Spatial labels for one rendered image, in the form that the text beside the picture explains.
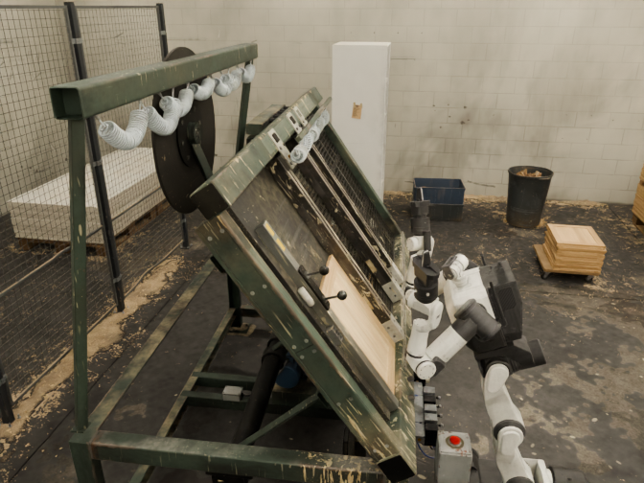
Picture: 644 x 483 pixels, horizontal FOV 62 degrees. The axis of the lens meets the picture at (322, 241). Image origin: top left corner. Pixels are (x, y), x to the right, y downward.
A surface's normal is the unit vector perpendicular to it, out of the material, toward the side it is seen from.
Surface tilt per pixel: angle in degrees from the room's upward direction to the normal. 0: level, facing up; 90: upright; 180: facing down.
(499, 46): 90
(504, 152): 90
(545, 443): 0
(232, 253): 90
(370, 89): 90
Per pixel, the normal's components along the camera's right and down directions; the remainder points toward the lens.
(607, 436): 0.00, -0.92
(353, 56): -0.18, 0.39
